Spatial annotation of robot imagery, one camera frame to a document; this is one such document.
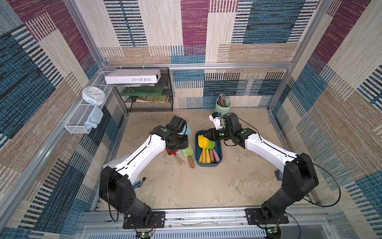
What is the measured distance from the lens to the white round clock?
0.73 meters

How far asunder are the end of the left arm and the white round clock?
1.29ft

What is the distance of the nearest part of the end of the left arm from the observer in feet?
1.87
